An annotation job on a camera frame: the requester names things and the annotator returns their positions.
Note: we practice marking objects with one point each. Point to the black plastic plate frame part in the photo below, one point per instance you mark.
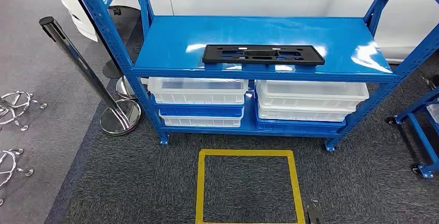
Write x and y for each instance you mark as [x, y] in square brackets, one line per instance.
[212, 58]

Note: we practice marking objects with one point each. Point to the blue metal shelf rack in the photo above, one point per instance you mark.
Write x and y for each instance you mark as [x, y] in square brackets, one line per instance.
[171, 44]

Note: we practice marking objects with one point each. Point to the yellow floor tape square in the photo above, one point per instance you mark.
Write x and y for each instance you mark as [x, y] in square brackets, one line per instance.
[200, 188]

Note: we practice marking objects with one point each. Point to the white car with red stripe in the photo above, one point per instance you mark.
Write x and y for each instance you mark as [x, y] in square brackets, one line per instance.
[240, 6]

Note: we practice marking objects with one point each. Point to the thin black pole stand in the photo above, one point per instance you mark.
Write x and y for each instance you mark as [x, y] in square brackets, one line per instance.
[111, 70]

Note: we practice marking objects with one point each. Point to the dark robot foot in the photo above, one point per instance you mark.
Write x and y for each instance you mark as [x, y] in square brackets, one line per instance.
[313, 214]

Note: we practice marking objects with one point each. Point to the blue wheeled cart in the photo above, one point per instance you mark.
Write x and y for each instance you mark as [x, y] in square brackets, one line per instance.
[423, 147]

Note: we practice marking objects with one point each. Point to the white cart crate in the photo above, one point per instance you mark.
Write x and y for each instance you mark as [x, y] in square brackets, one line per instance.
[435, 112]

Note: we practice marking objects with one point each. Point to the chrome stanchion post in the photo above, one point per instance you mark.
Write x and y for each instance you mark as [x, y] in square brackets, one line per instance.
[125, 90]
[82, 66]

